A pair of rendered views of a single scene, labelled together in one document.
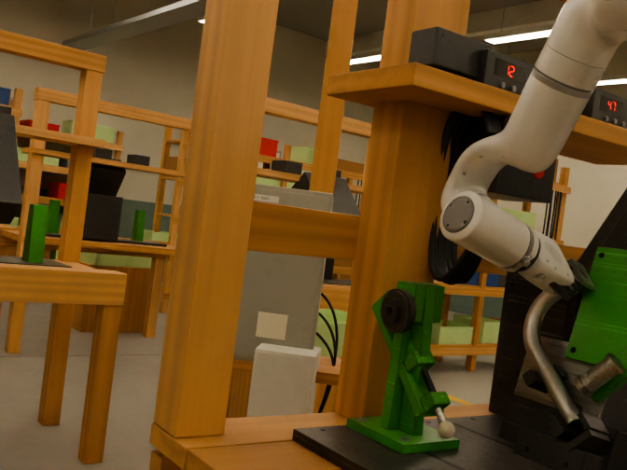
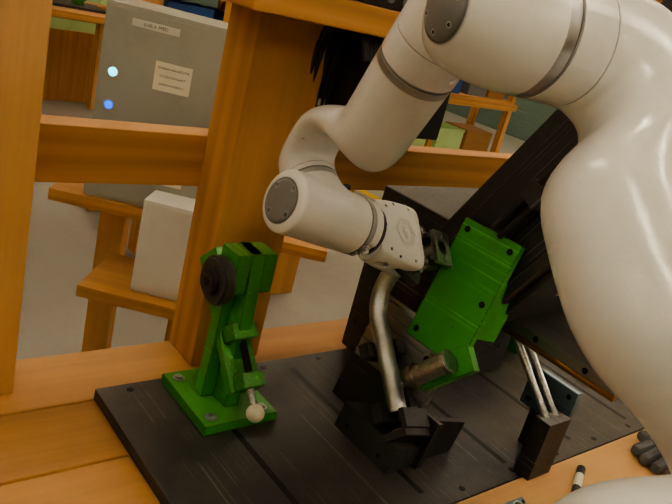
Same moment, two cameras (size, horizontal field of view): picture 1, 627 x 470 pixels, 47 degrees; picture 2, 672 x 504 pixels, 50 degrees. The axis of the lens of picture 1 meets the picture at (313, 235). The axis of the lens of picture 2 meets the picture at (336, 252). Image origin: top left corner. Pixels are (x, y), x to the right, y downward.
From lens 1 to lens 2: 0.45 m
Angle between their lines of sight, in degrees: 21
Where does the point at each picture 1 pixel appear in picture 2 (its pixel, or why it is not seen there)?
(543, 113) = (382, 112)
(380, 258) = (221, 196)
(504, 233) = (335, 227)
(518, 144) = (351, 139)
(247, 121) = (22, 42)
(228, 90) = not seen: outside the picture
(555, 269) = (400, 258)
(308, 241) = (135, 167)
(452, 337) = not seen: hidden behind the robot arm
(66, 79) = not seen: outside the picture
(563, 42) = (413, 29)
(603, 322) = (450, 307)
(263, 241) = (72, 171)
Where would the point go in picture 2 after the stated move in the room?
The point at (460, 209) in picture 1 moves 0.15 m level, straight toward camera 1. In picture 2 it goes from (284, 195) to (253, 229)
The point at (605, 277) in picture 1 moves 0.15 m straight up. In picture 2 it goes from (464, 256) to (495, 164)
